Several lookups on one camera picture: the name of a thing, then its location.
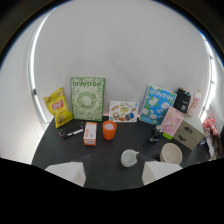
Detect orange LED bulb box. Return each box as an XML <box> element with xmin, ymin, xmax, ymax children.
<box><xmin>83</xmin><ymin>121</ymin><xmax>98</xmax><ymax>147</ymax></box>

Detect beige cardboard box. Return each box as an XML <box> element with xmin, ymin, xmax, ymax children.
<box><xmin>173</xmin><ymin>119</ymin><xmax>205</xmax><ymax>151</ymax></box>

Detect pink and green box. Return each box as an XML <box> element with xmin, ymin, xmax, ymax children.
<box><xmin>161</xmin><ymin>106</ymin><xmax>186</xmax><ymax>141</ymax></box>

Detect blue onlytree box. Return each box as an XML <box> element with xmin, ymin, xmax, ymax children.
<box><xmin>139</xmin><ymin>84</ymin><xmax>178</xmax><ymax>126</ymax></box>

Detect green onlytree box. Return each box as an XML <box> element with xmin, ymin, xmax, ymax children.
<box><xmin>69</xmin><ymin>77</ymin><xmax>106</xmax><ymax>122</ymax></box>

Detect white ceramic bowl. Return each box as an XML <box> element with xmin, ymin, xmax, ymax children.
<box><xmin>159</xmin><ymin>142</ymin><xmax>184</xmax><ymax>165</ymax></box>

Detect white ceramic mug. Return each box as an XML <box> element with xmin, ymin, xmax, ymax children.
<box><xmin>120</xmin><ymin>149</ymin><xmax>140</xmax><ymax>168</ymax></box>

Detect dark metal can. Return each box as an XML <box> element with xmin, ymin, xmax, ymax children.
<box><xmin>148</xmin><ymin>124</ymin><xmax>164</xmax><ymax>145</ymax></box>

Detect orange plastic cup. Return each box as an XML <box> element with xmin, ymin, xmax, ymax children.
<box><xmin>101</xmin><ymin>120</ymin><xmax>118</xmax><ymax>141</ymax></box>

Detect yellow chips bag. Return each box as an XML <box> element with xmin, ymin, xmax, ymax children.
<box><xmin>43</xmin><ymin>87</ymin><xmax>74</xmax><ymax>129</ymax></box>

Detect white snack picture card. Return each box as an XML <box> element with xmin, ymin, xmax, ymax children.
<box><xmin>108</xmin><ymin>100</ymin><xmax>140</xmax><ymax>123</ymax></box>

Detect red white patterned packet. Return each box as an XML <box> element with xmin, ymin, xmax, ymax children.
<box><xmin>202</xmin><ymin>117</ymin><xmax>220</xmax><ymax>137</ymax></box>

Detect black pouch bag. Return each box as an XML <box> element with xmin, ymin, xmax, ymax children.
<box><xmin>172</xmin><ymin>87</ymin><xmax>192</xmax><ymax>114</ymax></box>

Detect white pink bottle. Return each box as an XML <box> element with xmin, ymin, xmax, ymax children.
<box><xmin>187</xmin><ymin>89</ymin><xmax>203</xmax><ymax>117</ymax></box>

